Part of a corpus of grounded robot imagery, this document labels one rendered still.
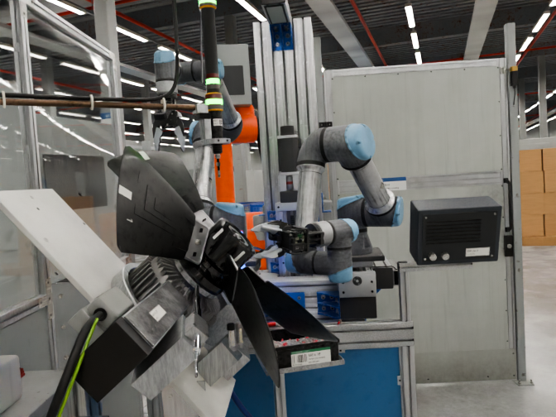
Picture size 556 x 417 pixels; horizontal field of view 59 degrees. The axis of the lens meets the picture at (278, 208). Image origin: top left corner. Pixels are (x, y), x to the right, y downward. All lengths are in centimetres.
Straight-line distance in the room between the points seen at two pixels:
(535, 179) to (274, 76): 739
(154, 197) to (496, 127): 258
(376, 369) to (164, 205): 101
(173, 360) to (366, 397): 97
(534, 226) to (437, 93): 627
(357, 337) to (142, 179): 97
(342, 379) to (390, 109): 185
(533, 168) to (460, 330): 612
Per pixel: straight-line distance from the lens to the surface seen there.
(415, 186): 313
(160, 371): 96
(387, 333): 170
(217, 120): 126
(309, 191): 160
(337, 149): 158
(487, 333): 341
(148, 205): 98
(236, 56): 533
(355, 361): 173
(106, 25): 842
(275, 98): 217
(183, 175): 131
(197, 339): 92
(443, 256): 165
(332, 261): 151
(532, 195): 921
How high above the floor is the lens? 135
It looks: 3 degrees down
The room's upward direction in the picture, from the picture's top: 4 degrees counter-clockwise
